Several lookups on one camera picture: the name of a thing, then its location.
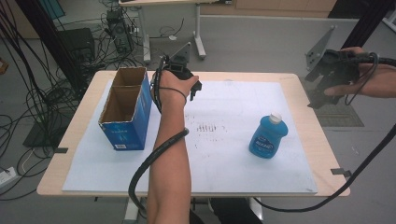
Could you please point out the white table mat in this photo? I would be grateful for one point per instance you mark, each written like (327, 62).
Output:
(233, 168)

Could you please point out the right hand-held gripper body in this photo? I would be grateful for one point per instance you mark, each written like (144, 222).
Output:
(339, 68)

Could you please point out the person's left hand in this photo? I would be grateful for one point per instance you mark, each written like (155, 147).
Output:
(171, 88)

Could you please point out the person's dark pants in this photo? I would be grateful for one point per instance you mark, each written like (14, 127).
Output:
(233, 211)

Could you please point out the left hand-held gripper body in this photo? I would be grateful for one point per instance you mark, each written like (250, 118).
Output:
(179, 67)

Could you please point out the person's right hand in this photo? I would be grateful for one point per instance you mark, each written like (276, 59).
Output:
(373, 81)

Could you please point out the black metal stand post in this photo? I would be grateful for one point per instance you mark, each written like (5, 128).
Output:
(369, 21)
(46, 37)

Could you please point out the white power strip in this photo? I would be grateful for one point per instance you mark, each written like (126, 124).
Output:
(7, 177)

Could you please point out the white-legged background desk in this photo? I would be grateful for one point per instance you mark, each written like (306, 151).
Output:
(199, 37)

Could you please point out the blue cardboard box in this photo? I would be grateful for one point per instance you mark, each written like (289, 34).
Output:
(130, 124)

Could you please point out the black computer tower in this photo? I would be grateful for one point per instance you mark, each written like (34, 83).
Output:
(120, 31)

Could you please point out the blue bottle with white cap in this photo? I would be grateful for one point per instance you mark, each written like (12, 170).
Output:
(267, 137)

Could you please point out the black equipment case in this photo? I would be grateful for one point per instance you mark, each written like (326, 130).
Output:
(77, 43)

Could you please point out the black tape strip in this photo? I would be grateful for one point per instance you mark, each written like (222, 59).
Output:
(341, 172)
(61, 150)

